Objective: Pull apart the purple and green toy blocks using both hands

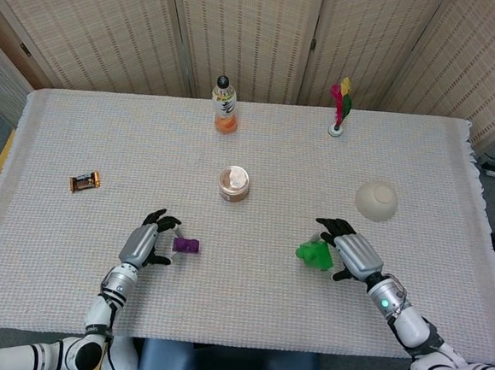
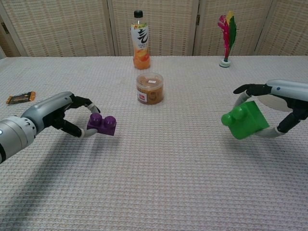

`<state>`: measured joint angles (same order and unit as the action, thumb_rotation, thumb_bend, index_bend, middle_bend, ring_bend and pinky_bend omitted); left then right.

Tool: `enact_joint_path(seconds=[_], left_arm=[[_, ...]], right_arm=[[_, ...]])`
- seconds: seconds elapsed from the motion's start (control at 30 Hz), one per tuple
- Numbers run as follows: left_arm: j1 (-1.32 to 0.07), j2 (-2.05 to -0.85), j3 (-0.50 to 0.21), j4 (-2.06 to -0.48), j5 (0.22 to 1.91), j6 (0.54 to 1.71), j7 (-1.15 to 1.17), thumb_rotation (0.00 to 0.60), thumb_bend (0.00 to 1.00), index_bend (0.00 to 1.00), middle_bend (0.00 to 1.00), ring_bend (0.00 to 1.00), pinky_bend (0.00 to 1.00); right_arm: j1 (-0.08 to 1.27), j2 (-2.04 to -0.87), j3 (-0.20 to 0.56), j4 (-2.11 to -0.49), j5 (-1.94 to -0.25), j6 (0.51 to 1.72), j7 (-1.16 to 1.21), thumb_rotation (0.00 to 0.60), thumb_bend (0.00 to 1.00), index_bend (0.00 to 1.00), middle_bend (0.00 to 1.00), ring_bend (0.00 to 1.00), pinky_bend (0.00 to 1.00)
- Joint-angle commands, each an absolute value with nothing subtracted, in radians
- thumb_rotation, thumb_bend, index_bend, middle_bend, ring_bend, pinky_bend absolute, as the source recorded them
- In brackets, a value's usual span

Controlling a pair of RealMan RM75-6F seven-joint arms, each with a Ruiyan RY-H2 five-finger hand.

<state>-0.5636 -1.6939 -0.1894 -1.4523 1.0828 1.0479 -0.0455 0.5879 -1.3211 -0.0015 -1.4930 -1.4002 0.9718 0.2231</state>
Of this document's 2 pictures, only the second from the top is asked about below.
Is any purple toy brick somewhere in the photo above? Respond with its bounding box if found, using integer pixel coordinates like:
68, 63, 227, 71
86, 113, 118, 137

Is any white woven tablecloth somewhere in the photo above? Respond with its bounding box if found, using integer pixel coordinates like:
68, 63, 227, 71
0, 55, 308, 231

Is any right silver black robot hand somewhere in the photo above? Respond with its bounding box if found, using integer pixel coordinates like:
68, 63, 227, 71
232, 79, 308, 139

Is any beige woven folding screen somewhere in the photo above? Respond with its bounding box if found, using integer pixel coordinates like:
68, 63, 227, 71
0, 0, 308, 58

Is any green and purple toy block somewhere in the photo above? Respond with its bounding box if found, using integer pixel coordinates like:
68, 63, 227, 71
220, 101, 270, 140

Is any brown orange candy bar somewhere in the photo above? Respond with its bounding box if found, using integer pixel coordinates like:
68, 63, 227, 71
5, 91, 36, 105

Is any colourful feather shuttlecock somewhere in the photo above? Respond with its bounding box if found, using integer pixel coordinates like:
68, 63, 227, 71
218, 10, 238, 68

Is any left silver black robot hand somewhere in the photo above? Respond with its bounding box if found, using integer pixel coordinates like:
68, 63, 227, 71
21, 91, 101, 139

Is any orange drink bottle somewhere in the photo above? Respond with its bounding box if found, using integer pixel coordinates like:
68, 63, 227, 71
130, 9, 152, 70

